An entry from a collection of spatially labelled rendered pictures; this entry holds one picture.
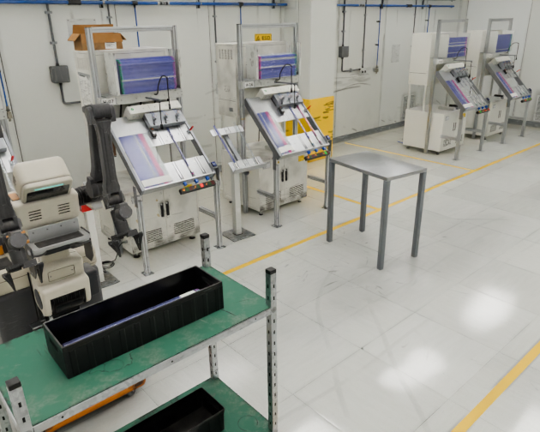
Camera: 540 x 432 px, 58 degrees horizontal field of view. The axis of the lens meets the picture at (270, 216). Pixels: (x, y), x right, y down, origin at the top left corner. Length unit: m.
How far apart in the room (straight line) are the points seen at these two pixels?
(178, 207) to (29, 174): 2.36
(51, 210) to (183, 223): 2.32
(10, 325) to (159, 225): 1.94
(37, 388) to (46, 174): 0.99
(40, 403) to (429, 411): 1.99
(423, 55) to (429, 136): 1.18
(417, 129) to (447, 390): 5.43
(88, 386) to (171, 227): 3.03
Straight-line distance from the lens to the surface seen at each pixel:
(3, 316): 2.80
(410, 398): 2.95
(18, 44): 5.48
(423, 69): 7.78
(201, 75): 6.38
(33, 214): 2.36
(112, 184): 2.19
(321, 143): 5.10
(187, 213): 4.54
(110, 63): 4.20
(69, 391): 1.60
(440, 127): 7.71
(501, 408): 3.04
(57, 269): 2.49
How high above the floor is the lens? 1.93
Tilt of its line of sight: 22 degrees down
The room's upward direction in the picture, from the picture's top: 1 degrees counter-clockwise
